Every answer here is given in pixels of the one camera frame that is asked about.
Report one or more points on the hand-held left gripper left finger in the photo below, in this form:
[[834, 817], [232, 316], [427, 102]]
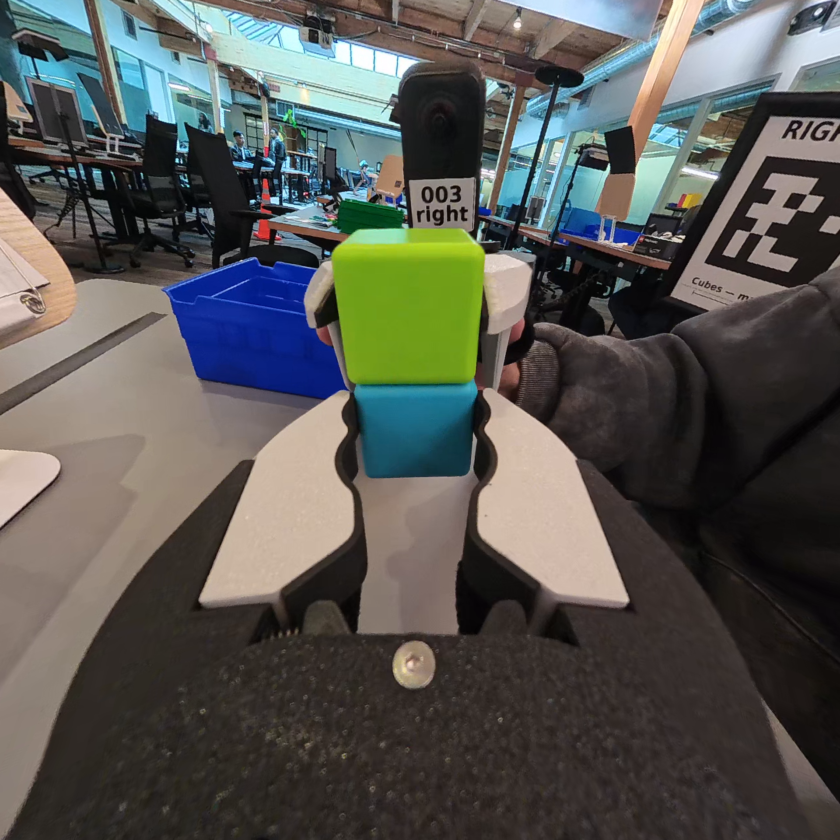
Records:
[[282, 512]]

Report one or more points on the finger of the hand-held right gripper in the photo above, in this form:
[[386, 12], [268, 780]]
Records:
[[512, 289], [318, 289]]

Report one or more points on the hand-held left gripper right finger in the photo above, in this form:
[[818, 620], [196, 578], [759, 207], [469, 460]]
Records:
[[544, 512]]

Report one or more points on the blue plastic bin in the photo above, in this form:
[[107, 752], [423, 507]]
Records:
[[249, 341]]

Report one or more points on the green cube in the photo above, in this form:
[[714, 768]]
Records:
[[407, 308]]

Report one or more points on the cyan cube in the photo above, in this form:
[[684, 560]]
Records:
[[413, 430]]

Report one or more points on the grey desk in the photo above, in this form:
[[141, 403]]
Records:
[[131, 459]]

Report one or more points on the person's right hand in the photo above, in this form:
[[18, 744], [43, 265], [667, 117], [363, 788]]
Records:
[[510, 384]]

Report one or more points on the stack of green bins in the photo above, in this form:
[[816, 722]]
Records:
[[367, 216]]

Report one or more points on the wooden table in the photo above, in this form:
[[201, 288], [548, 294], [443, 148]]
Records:
[[590, 246]]

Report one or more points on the orange traffic cone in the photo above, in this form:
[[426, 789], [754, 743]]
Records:
[[264, 216]]

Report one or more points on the black pole stand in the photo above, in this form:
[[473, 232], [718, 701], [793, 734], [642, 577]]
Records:
[[558, 77]]

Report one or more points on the black office chair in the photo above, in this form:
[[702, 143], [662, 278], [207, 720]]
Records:
[[161, 170], [223, 190]]

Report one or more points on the ceiling projector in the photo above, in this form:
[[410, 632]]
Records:
[[318, 36]]

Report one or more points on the black white marker sign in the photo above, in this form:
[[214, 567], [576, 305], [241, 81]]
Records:
[[754, 229]]

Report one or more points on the printed instruction sheet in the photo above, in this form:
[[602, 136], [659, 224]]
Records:
[[13, 282]]

